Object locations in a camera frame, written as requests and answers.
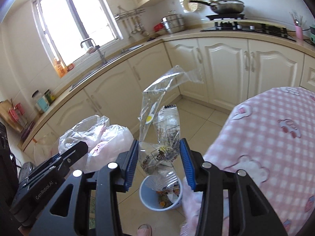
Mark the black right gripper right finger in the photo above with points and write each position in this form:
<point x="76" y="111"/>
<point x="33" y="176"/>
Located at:
<point x="250" y="213"/>

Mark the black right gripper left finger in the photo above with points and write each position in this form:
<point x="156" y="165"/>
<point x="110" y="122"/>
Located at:
<point x="86" y="204"/>

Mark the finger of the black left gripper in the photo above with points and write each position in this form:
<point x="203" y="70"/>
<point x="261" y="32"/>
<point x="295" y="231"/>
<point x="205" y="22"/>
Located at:
<point x="63" y="162"/>

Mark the pink white plastic bag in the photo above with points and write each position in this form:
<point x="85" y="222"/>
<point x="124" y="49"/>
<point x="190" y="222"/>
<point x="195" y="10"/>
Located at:
<point x="105" y="142"/>

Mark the clear plastic bag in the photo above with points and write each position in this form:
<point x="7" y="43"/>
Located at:
<point x="160" y="129"/>

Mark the blue white trash bin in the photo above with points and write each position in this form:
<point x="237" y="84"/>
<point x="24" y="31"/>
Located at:
<point x="166" y="199"/>

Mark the kitchen window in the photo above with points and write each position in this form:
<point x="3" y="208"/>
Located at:
<point x="63" y="24"/>

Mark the hanging white plastic bag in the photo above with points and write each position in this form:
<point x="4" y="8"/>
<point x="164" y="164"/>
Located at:
<point x="45" y="148"/>

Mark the glass jar with label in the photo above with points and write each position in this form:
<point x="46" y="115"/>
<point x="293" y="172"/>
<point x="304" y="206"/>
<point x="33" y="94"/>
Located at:
<point x="40" y="101"/>

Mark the pink slipper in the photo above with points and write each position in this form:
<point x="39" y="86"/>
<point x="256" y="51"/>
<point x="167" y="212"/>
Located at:
<point x="144" y="230"/>

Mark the pink checkered tablecloth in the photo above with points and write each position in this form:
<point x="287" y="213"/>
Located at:
<point x="271" y="137"/>

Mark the orange bottle on sill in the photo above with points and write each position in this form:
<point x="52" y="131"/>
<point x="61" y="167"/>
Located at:
<point x="59" y="67"/>

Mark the chrome sink faucet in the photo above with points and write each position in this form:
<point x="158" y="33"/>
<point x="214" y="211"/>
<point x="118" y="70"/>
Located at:
<point x="94" y="48"/>

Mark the cream lower cabinets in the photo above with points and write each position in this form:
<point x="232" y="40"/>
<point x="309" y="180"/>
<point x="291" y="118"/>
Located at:
<point x="233" y="67"/>

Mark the red bowl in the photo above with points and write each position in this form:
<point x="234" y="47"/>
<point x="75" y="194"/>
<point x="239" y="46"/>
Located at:
<point x="158" y="27"/>

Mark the steel stock pot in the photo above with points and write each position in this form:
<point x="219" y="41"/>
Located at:
<point x="173" y="23"/>

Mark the black gas stove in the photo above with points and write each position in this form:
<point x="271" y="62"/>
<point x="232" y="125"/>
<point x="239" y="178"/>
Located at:
<point x="238" y="22"/>

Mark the pink utensil holder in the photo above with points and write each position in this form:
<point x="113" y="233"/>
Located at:
<point x="299" y="32"/>

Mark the green electric cooker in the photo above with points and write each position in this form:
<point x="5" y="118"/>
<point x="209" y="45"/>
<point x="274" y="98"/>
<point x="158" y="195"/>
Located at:
<point x="312" y="33"/>

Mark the cream colander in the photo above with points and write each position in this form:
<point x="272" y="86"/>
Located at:
<point x="191" y="6"/>

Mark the frying pan with lid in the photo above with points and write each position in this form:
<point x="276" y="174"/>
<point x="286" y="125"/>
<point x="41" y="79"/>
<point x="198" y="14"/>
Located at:
<point x="223" y="6"/>

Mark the red wire rack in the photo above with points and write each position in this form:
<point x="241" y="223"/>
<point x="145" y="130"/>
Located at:
<point x="18" y="114"/>

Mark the wall utensil rack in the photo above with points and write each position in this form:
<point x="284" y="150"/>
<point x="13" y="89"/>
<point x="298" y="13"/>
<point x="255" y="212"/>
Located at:
<point x="131" y="20"/>

